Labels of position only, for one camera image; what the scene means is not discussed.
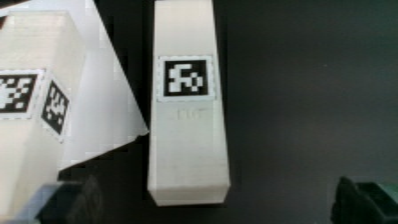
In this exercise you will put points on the white leg row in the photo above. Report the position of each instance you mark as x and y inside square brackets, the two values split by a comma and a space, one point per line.
[190, 166]

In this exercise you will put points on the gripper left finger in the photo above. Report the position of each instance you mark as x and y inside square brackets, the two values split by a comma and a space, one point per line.
[74, 203]

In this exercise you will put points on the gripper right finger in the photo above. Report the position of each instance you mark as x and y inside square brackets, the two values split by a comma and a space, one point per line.
[365, 203]

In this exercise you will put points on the white marker sheet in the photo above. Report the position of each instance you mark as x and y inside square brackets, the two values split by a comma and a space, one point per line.
[108, 122]

